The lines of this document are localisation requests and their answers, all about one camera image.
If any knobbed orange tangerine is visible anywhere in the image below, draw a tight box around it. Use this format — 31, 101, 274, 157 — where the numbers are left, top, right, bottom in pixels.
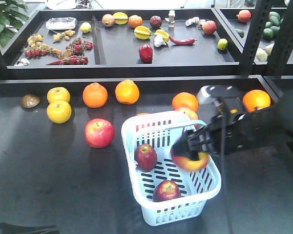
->
83, 82, 108, 108

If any yellow apple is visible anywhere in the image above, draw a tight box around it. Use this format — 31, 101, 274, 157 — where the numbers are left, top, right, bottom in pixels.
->
47, 100, 72, 124
47, 87, 70, 103

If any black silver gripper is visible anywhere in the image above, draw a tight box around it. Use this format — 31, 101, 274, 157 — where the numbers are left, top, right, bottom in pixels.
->
172, 85, 287, 160

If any black right produce stand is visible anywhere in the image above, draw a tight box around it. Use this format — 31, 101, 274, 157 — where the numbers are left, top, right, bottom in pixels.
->
263, 76, 293, 101

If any green potted plant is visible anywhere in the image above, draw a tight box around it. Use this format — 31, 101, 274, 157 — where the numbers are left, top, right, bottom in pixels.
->
0, 0, 29, 48

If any black perforated post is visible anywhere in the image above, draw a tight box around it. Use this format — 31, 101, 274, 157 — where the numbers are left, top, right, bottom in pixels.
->
239, 0, 273, 77
266, 0, 293, 76

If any yellow apple rear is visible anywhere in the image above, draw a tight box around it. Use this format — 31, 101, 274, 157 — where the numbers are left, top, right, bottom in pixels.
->
47, 87, 70, 103

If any black upper right tray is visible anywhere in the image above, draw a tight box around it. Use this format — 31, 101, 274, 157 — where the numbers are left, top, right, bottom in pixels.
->
216, 7, 293, 75

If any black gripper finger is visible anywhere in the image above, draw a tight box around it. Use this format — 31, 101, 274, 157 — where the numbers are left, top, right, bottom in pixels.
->
0, 223, 58, 234

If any large orange right corner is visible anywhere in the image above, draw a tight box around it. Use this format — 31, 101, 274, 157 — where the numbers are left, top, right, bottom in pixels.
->
242, 90, 271, 112

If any black perforated post left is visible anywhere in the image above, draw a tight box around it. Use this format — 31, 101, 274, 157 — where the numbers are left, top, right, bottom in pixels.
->
239, 0, 273, 77

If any light blue plastic basket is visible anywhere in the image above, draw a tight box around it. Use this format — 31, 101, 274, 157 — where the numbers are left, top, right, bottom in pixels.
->
121, 111, 222, 226

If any orange behind centre apple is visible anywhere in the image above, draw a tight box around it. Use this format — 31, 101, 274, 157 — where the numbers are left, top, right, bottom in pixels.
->
172, 92, 199, 112

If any red apple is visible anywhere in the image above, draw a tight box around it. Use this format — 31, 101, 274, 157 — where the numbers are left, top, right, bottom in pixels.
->
170, 150, 210, 172
153, 180, 181, 202
84, 118, 115, 148
175, 107, 199, 120
134, 143, 157, 172

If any brown mushroom cap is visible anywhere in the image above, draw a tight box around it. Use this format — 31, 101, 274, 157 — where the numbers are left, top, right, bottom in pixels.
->
21, 94, 41, 108

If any white garlic bulb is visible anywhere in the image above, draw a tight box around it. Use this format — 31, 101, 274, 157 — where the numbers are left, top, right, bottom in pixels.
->
154, 35, 167, 48

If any red bell pepper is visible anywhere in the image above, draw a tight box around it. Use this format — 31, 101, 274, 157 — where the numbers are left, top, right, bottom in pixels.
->
139, 44, 153, 62

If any black perforated post right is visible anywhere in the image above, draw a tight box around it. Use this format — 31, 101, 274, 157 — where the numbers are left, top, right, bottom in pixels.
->
266, 0, 293, 76

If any red chili pepper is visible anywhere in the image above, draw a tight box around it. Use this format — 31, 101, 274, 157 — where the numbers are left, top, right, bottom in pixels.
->
169, 37, 196, 45

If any black wooden left produce stand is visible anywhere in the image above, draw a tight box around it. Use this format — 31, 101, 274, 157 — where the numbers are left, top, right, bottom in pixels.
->
0, 75, 293, 234

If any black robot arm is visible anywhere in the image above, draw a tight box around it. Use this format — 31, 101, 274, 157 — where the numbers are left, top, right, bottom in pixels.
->
171, 89, 293, 160

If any yellow apple front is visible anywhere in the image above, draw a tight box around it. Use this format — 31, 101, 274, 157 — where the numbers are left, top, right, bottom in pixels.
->
47, 100, 72, 124

